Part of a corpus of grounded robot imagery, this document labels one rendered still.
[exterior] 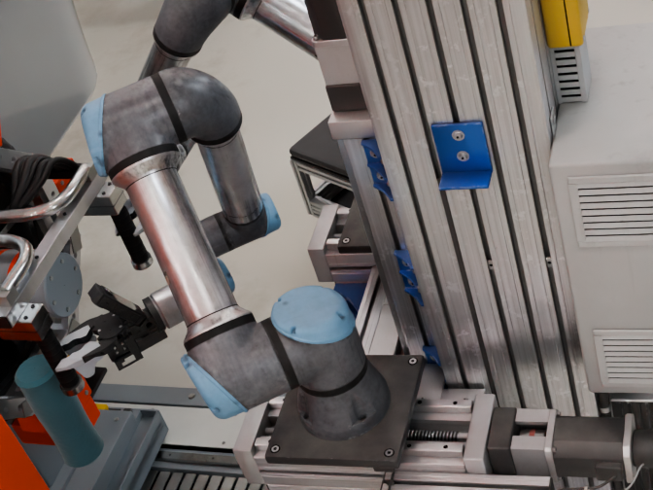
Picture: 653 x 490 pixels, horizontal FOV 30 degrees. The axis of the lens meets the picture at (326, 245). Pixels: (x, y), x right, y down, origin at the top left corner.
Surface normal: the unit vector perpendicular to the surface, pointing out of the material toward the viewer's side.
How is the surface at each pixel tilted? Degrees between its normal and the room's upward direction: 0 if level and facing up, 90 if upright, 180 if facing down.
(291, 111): 0
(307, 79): 0
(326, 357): 88
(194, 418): 0
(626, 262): 90
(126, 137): 44
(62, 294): 90
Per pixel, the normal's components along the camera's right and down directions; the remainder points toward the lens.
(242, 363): 0.07, -0.22
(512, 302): -0.24, 0.68
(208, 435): -0.26, -0.74
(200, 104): 0.63, 0.10
